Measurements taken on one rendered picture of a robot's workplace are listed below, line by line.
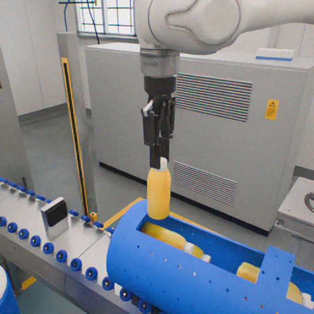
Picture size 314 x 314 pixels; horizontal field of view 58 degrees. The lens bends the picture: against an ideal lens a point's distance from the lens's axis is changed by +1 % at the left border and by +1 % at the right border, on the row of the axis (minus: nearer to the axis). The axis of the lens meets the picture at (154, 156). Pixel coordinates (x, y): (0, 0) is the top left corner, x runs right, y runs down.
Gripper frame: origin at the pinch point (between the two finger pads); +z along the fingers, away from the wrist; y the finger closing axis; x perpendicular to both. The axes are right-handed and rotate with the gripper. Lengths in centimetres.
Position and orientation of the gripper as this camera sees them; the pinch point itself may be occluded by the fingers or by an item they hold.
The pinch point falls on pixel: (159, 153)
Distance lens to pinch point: 74.3
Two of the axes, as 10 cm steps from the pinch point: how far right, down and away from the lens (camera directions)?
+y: -5.3, 3.9, -7.5
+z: 0.1, 8.9, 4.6
